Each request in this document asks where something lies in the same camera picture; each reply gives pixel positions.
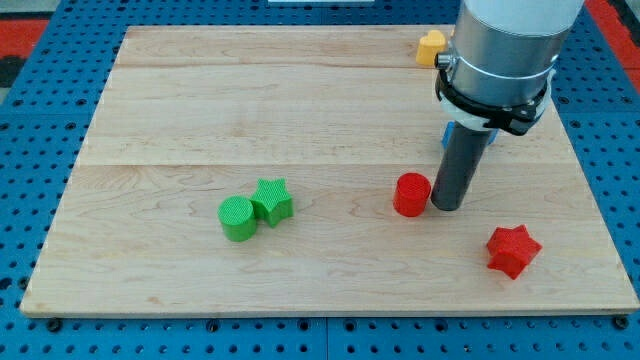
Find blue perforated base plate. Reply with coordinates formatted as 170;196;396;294
1;1;639;359

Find blue block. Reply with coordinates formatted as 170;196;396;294
441;121;499;149

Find yellow heart block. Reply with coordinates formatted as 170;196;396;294
415;30;447;67

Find wooden board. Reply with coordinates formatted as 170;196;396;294
20;26;639;318

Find red cylinder block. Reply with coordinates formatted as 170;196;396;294
392;172;431;217

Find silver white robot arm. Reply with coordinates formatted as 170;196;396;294
436;0;584;136

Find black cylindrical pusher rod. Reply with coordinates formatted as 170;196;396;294
431;122;492;211

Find green cylinder block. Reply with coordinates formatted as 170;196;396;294
218;196;257;242

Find green star block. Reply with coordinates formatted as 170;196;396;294
250;178;294;228

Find red star block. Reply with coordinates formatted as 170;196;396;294
486;224;543;280

